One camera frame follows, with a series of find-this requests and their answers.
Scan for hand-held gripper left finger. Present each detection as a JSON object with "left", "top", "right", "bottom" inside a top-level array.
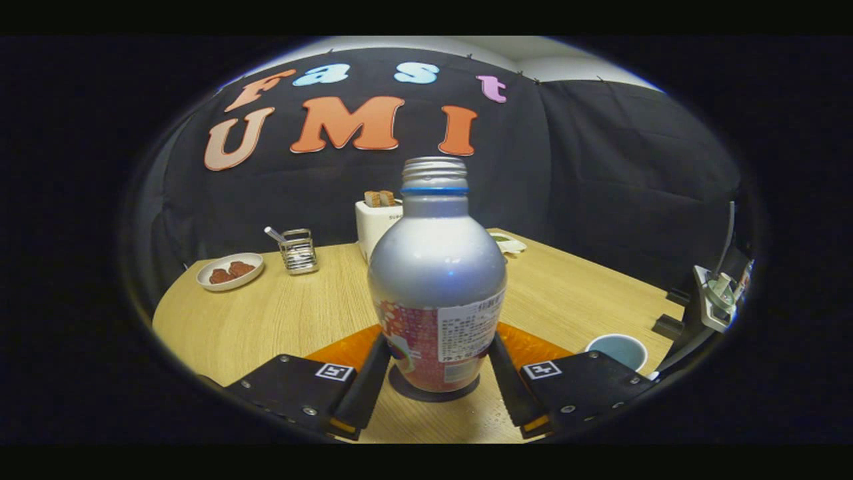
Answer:
[{"left": 223, "top": 325, "right": 394, "bottom": 442}]

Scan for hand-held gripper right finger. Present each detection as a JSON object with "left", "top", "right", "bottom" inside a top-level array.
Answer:
[{"left": 488, "top": 323, "right": 660, "bottom": 441}]

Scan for dark round coaster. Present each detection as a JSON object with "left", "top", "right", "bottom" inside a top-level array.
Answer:
[{"left": 389, "top": 363, "right": 480, "bottom": 403}]

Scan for white cup with knob handle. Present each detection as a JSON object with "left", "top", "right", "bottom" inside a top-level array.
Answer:
[{"left": 584, "top": 333, "right": 648, "bottom": 372}]

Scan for silver juice bottle red label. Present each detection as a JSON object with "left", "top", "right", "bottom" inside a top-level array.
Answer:
[{"left": 367, "top": 157, "right": 508, "bottom": 393}]

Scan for wooden table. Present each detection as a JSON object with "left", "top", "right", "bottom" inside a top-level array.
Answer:
[{"left": 152, "top": 228, "right": 687, "bottom": 444}]

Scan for small white compartment tray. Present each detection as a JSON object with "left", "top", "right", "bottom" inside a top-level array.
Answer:
[{"left": 490, "top": 231, "right": 527, "bottom": 256}]

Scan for white toaster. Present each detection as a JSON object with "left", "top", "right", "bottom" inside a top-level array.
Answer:
[{"left": 355, "top": 199, "right": 405, "bottom": 265}]

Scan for white oval plate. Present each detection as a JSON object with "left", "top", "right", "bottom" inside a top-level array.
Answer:
[{"left": 196, "top": 252, "right": 265, "bottom": 292}]

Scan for black stand with white device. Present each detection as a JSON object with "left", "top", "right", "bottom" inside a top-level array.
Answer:
[{"left": 656, "top": 200, "right": 757, "bottom": 381}]

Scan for metal wire utensil holder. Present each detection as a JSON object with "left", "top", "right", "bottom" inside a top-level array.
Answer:
[{"left": 278, "top": 229, "right": 319, "bottom": 275}]

